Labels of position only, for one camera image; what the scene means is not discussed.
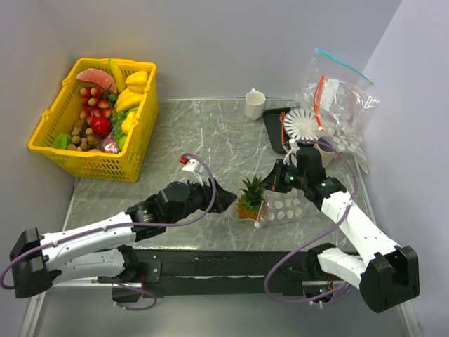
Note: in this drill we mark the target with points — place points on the green toy starfruit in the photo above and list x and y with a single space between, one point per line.
62 141

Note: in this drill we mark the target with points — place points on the black plastic tray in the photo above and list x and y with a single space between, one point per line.
271 118

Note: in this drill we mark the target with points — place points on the red toy apple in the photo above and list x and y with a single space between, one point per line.
101 126

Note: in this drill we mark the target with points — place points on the yellow plastic basket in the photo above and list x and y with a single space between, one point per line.
64 111

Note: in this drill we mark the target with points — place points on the clear zip bag blue seal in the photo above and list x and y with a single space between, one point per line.
331 83

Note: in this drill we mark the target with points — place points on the striped white plate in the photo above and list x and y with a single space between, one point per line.
301 124

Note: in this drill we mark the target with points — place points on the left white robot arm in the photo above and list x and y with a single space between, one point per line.
38 261

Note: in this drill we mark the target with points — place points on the yellow toy lemon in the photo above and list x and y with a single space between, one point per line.
129 122

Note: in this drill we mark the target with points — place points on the brown toy longan bunch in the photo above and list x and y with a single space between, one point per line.
82 137

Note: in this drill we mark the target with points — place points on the toy pineapple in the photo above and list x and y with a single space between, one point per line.
249 203

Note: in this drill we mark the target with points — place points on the red toy strawberries bunch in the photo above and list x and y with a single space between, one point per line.
96 102

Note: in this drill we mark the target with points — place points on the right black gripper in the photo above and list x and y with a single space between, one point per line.
274 179

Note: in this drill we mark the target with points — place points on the green toy apple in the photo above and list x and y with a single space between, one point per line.
122 142

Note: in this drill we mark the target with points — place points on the toy watermelon slice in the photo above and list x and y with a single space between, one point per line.
98 78

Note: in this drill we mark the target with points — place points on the clear zip bag orange seal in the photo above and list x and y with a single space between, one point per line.
344 130

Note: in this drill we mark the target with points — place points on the white ceramic mug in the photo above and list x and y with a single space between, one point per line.
254 104

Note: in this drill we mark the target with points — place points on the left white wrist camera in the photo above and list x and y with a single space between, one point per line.
192 168

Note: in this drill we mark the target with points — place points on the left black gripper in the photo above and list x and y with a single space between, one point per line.
223 199

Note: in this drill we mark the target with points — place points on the beige paper cup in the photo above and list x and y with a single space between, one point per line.
325 148

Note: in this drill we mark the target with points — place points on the yellow toy bell pepper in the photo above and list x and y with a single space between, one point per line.
137 81

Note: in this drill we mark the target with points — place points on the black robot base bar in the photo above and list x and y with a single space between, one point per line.
196 272

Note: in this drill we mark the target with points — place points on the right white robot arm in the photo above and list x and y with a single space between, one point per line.
385 273

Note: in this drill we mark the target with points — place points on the polka dot zip bag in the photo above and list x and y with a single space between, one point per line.
276 209

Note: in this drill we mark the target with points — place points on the yellow toy banana bunch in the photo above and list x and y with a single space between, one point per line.
127 100

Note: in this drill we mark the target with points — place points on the green toy grapes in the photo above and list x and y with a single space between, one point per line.
117 119

